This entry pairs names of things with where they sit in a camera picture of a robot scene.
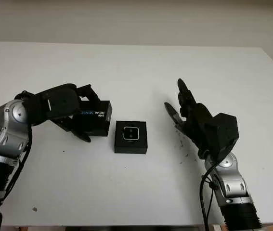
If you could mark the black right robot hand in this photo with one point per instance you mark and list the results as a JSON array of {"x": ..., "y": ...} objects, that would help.
[{"x": 198, "y": 125}]

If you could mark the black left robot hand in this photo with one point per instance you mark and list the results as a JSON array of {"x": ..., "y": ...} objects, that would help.
[{"x": 91, "y": 93}]

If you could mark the black RealSense box lid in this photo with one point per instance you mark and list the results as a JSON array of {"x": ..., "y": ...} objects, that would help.
[{"x": 95, "y": 122}]

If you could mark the small silver depth camera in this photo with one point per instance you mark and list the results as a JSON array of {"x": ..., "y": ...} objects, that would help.
[{"x": 131, "y": 133}]

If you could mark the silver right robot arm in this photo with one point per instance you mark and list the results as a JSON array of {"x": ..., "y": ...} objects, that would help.
[{"x": 232, "y": 183}]

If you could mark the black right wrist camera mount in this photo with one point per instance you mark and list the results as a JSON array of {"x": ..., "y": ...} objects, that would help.
[{"x": 225, "y": 130}]

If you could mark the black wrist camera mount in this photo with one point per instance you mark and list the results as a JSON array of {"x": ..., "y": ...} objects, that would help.
[
  {"x": 225, "y": 130},
  {"x": 59, "y": 103}
]

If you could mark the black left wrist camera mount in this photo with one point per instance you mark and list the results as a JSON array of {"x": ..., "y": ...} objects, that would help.
[{"x": 59, "y": 103}]

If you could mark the black camera box base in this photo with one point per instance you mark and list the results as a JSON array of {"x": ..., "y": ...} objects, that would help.
[{"x": 130, "y": 148}]

